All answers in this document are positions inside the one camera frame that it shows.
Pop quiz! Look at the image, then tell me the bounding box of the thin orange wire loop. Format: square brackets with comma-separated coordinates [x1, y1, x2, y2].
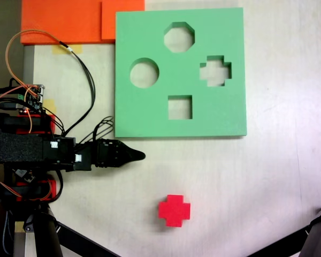
[5, 29, 70, 90]

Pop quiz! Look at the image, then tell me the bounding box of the black static gripper finger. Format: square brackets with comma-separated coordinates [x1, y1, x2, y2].
[120, 141, 147, 167]

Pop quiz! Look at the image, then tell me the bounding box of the red cross columnar block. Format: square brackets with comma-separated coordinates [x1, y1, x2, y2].
[157, 194, 191, 228]

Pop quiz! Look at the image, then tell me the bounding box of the circuit board with green terminal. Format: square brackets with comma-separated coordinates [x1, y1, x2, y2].
[17, 85, 46, 115]

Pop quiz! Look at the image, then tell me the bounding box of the black arm motor cable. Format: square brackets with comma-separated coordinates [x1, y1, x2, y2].
[77, 116, 115, 146]

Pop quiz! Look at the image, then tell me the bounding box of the thick black tripod leg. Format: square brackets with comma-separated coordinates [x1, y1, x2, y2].
[22, 208, 64, 257]

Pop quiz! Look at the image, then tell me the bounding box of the green shape sorter board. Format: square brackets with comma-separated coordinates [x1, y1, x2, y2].
[114, 7, 248, 139]

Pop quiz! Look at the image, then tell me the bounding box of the large orange flat block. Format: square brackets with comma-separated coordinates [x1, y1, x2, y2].
[20, 0, 103, 45]

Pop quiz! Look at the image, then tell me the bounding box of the red black table clamp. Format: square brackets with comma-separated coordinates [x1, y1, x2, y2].
[0, 179, 57, 202]
[0, 112, 56, 134]

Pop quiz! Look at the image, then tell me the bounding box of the black cable with white connector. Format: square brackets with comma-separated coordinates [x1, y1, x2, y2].
[59, 40, 97, 136]

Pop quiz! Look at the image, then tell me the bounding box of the small orange flat block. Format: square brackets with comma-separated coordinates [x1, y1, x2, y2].
[101, 0, 146, 41]

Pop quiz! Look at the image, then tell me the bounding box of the blue white braided cable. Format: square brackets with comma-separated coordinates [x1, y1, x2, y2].
[2, 210, 13, 255]

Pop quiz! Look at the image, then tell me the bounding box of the notched black tripod leg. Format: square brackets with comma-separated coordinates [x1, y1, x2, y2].
[299, 202, 321, 257]

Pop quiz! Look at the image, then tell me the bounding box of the black driver circuit board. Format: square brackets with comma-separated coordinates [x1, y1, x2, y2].
[14, 168, 35, 184]

